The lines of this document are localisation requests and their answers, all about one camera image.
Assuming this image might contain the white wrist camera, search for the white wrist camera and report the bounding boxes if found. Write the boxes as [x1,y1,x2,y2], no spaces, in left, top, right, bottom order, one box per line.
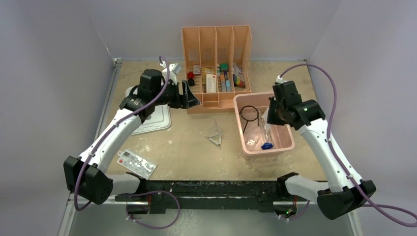
[275,75,287,84]
[160,62,181,84]

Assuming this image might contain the pink plastic bin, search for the pink plastic bin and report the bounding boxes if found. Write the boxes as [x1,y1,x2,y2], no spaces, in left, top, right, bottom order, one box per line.
[233,92,295,157]

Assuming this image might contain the small clear glass beaker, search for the small clear glass beaker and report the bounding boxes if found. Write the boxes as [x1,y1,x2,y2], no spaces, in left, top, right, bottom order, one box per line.
[244,135,259,151]

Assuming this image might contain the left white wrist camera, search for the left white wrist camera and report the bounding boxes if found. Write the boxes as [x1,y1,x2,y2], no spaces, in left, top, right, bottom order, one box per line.
[160,62,181,84]

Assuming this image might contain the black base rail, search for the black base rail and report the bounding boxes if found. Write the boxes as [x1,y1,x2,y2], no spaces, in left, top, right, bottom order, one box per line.
[115,180,305,217]

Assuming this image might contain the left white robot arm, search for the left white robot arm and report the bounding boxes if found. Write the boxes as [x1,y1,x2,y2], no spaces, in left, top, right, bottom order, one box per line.
[63,69,200,205]

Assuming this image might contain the red and black bottle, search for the red and black bottle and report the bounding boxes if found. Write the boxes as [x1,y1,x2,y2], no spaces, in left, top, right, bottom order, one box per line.
[187,71,195,87]

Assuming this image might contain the green cube block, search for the green cube block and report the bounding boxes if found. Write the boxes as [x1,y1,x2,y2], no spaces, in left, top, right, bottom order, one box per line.
[219,63,229,72]

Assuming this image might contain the white plastic bin lid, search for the white plastic bin lid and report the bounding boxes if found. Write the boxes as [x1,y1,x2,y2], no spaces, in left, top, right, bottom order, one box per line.
[131,105,171,135]

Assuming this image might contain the metal crucible tongs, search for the metal crucible tongs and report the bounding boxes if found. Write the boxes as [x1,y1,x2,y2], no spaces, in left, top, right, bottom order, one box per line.
[258,110,273,144]

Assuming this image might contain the black wire ring stand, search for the black wire ring stand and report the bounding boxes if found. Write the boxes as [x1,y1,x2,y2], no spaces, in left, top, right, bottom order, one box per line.
[238,105,260,134]

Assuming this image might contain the blue plastic clip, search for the blue plastic clip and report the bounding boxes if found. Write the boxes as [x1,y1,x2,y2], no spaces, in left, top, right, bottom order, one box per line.
[261,143,273,150]

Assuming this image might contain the plastic packet with red label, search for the plastic packet with red label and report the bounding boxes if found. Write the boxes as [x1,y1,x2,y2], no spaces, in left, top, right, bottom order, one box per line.
[117,149,158,180]

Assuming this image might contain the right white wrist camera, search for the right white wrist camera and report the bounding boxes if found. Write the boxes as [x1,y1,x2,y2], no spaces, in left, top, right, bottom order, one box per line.
[275,75,287,84]

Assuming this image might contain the orange plastic file organizer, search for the orange plastic file organizer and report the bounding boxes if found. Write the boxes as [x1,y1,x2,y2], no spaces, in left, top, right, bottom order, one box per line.
[181,25,252,114]

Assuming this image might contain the clay pipe triangle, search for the clay pipe triangle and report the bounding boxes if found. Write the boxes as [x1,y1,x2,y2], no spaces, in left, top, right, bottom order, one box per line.
[206,130,222,147]

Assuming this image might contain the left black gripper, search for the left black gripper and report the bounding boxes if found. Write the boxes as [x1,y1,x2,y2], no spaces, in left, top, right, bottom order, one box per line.
[152,80,199,109]

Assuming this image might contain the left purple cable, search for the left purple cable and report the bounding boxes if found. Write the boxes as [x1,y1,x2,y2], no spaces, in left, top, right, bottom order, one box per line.
[74,56,172,211]

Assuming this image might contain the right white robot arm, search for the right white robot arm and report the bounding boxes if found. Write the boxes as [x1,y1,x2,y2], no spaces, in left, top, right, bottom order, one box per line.
[267,81,376,220]

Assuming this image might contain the colourful item packet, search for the colourful item packet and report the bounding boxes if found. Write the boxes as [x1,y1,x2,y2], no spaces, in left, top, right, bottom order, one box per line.
[233,62,246,89]

